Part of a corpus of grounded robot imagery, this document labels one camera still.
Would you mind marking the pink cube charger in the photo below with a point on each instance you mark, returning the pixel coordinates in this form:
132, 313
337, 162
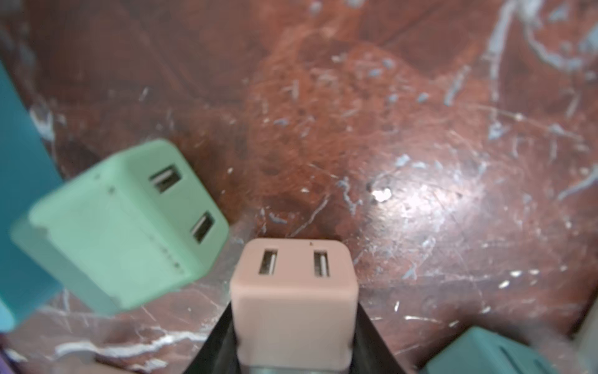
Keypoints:
294, 304

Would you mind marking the blue power strip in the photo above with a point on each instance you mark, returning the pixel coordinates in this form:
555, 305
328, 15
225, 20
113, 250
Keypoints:
27, 174

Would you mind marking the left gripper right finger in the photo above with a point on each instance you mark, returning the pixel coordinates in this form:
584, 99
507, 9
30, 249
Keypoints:
370, 353

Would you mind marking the green cube charger by strip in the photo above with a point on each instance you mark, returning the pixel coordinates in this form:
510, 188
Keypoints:
134, 227

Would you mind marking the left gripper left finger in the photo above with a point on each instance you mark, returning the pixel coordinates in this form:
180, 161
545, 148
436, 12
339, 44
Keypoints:
218, 355

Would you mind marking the teal cube charger centre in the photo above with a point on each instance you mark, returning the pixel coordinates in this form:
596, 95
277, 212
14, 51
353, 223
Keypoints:
481, 351

